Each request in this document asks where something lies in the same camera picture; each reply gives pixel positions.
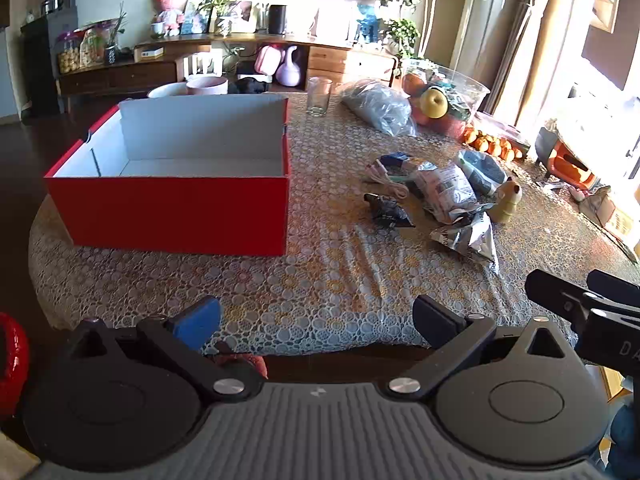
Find purple vase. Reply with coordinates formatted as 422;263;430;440
275;45;302;87

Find clear drinking glass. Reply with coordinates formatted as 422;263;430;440
306;77;333;118

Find black cloth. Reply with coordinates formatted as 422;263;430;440
229;77;268;95

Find white standing air conditioner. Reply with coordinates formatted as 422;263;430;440
452;0;526;78

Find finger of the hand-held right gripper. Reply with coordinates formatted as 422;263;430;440
587;269;640;312
525;269;602;334

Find tall potted tree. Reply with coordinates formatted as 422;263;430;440
367;0;468;58

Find red fuzzy cloth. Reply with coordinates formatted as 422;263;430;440
212;341;269;380

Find white dotted bowl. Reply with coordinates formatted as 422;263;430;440
147;82;190;99

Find clear plastic bag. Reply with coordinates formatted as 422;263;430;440
336;79;418;137

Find pile of tangerines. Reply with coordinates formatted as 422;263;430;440
462;127;524;162

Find yellow toy figure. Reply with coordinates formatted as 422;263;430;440
487;177;522;224

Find white router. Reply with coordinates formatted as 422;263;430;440
182;52;223;81

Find grey orange appliance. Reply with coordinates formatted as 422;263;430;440
535;127;601;191

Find jar of round snacks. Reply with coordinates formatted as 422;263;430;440
57;32;82;73

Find pink bear plush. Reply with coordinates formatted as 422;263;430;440
153;0;187;37

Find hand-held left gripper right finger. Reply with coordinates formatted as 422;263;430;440
386;294;583;403

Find green white packet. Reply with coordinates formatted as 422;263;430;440
442;87;473;121

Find wooden tv cabinet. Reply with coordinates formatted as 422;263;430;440
55;32;401;113

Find dark crumpled packet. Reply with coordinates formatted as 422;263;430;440
364;192;416;228

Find clear plastic fruit bowl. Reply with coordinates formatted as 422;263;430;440
400;59;491;141

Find white printed snack packet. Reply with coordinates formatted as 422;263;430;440
412;160;493;225

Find plant in dark vase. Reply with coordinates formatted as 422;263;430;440
102;2;128;65

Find blue figurine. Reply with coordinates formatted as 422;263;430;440
356;2;383;43

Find small cardboard box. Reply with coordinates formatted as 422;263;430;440
582;185;618;226

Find black cylinder speaker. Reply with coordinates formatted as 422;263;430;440
267;4;288;36

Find beige curtain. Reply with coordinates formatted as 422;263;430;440
492;0;566;116

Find black white box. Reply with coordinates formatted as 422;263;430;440
236;60;273;83

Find dark blue cloth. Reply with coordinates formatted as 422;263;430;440
606;400;640;476

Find red apple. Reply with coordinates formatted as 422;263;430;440
410;101;436;127
435;115;468;141

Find clear gift bag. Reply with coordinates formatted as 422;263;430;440
80;22;108;68

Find pale pink mug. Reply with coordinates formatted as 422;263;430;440
186;76;229;96

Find pink case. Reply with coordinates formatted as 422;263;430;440
254;44;285;77

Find black tall cabinet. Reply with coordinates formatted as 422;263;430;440
20;7;81;116

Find red cardboard box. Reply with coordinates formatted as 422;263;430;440
43;94;292;257

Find white photo frame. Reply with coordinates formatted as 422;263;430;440
230;0;257;34

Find white silver food packet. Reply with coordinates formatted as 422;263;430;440
430;210;501;276

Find white grey snack bag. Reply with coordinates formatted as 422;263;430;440
457;149;508;196

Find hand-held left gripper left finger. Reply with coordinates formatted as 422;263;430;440
65;295;264;403

